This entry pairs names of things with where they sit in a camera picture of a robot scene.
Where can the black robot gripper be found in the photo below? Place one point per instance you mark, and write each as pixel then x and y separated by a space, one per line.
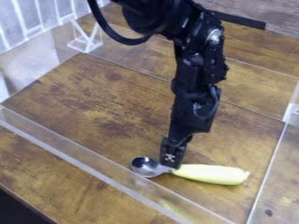
pixel 195 103

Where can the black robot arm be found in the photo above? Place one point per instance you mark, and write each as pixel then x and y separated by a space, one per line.
pixel 196 33

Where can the clear acrylic front barrier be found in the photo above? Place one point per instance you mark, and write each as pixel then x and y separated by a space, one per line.
pixel 142 189

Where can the clear acrylic barrier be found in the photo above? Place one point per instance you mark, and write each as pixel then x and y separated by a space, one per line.
pixel 142 189
pixel 276 204

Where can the clear acrylic right barrier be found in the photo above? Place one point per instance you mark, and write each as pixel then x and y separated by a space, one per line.
pixel 276 204

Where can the black strip on table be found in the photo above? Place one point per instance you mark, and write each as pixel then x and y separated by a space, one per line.
pixel 240 20

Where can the clear acrylic corner bracket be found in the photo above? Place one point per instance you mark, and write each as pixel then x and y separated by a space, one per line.
pixel 85 42

